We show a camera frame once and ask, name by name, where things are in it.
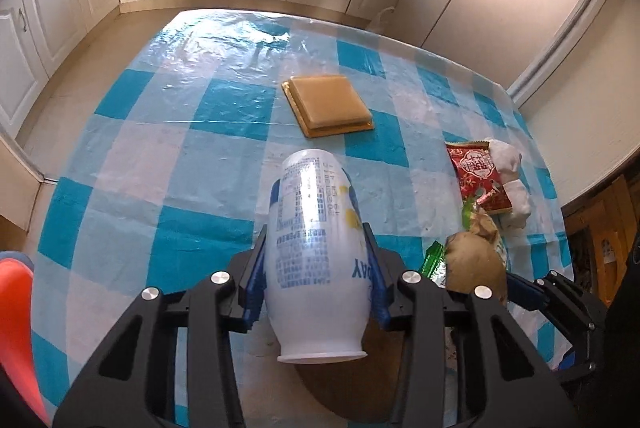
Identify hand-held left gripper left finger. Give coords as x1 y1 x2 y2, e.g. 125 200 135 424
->
52 223 268 428

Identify white plastic bottle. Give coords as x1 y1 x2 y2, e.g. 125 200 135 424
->
264 149 378 365

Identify white knotted plastic bags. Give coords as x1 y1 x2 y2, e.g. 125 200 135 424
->
487 138 523 181

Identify red plastic bucket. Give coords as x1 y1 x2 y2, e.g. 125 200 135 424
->
0 258 51 428

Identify brown round mat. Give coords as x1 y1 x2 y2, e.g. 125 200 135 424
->
295 318 416 416

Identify gold square tray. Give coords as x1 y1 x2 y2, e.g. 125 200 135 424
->
281 75 375 139

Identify brown bread bag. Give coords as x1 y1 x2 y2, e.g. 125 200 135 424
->
444 208 510 306

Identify beige square block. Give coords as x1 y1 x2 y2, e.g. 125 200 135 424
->
290 76 371 132

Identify red snack wrapper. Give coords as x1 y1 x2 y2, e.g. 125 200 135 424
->
446 140 516 216

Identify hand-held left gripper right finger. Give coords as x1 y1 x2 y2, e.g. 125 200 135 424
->
362 222 583 428

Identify white green barcode wrapper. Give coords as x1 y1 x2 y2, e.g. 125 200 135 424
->
419 242 448 291

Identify blue white checkered tablecloth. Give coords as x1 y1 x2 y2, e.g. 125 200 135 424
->
37 8 576 428

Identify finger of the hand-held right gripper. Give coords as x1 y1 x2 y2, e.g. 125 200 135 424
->
550 343 601 384
505 270 608 363

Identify small white paper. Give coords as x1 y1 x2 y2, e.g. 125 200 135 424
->
500 178 532 231

